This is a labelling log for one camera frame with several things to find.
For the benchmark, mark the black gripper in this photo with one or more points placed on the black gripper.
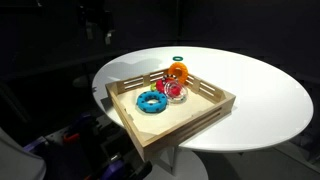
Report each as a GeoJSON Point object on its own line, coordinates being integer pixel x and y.
{"type": "Point", "coordinates": [96, 20]}

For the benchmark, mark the small yellow-green toy piece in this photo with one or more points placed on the small yellow-green toy piece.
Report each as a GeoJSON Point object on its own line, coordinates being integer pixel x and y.
{"type": "Point", "coordinates": [153, 87]}

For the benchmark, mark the red toy with striped band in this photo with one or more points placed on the red toy with striped band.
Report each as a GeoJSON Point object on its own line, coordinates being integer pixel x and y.
{"type": "Point", "coordinates": [160, 85]}

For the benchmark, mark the wooden slatted tray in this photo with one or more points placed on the wooden slatted tray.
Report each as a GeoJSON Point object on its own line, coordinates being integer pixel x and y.
{"type": "Point", "coordinates": [173, 128]}

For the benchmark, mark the purple clamp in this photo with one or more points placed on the purple clamp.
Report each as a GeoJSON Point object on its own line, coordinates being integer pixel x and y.
{"type": "Point", "coordinates": [35, 144]}
{"type": "Point", "coordinates": [115, 168]}

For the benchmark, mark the white table pedestal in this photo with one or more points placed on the white table pedestal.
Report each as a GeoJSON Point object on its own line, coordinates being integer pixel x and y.
{"type": "Point", "coordinates": [176, 165]}

